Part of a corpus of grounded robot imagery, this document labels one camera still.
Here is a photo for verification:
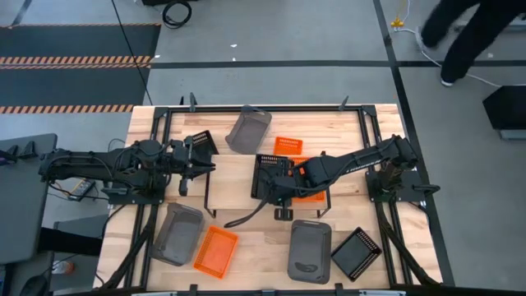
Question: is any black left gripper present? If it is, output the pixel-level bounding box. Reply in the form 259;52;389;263
168;136;217;197

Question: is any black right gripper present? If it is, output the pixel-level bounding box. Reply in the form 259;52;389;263
269;174;316;223

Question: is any black slotted plastic basket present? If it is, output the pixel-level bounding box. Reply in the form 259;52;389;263
250;154;295;201
189;130;220;160
330;225;383;283

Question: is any grey translucent plastic bin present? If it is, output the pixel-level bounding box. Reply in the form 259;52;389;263
224;104;273;155
286;219;333;285
150;201;205;267

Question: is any black power supply box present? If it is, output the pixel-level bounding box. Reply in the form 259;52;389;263
67;178;98;202

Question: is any dark grey floor box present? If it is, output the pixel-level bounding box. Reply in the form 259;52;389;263
39;213;110;258

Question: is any black hazard-striped floor mat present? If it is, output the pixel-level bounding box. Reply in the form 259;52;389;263
0;23;162;115

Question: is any clear bottle orange label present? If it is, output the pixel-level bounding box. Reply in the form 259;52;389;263
52;260;76;275

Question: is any dark grey desk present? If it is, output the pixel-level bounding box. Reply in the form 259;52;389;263
0;132;58;265

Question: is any black computer mouse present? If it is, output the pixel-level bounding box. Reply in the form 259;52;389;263
19;274;51;296

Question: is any black equipment case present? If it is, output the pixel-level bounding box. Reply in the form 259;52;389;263
482;85;526;141

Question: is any person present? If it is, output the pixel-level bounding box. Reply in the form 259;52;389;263
419;0;526;87

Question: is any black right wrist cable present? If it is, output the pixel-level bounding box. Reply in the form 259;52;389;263
224;197;275;229

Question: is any black metal table frame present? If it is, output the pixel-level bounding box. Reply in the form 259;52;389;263
98;93;443;291

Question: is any thin black floor cable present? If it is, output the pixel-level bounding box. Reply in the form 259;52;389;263
109;0;154;106

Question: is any black coiled floor cable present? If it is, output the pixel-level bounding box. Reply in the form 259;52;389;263
162;0;193;30

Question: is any white floor cable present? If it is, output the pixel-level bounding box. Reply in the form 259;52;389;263
400;26;505;89

